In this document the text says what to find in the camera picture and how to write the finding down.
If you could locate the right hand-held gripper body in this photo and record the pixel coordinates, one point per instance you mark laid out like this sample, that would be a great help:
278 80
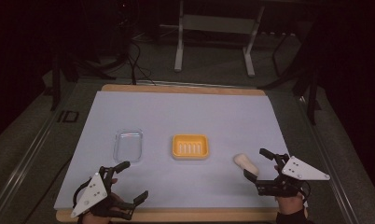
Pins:
300 169

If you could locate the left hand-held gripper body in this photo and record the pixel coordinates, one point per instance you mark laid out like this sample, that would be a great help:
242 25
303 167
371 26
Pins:
90 193

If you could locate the clear plastic container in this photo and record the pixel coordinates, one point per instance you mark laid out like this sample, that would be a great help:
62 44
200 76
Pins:
128 146

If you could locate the yellow soap dish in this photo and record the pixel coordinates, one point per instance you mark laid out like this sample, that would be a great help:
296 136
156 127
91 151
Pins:
190 146

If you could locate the person's left hand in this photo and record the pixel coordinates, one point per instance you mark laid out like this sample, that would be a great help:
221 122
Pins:
116 198

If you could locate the person's right hand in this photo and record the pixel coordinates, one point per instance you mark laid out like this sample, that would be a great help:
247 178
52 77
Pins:
289 204

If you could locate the pale blue table mat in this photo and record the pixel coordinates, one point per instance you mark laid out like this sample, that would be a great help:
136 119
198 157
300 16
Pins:
188 183

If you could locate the black stand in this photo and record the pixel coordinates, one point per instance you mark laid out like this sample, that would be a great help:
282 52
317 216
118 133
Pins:
313 93
55 81

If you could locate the wooden table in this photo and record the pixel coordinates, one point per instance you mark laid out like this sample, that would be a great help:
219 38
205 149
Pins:
182 89

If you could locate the white metal stand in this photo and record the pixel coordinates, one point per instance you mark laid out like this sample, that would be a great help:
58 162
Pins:
218 24

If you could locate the metal floor rail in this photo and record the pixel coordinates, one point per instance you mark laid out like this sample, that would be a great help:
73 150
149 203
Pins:
17 169
331 161

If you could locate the black rectangular floor bracket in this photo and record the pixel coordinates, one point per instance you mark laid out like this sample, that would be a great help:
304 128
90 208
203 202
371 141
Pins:
69 116

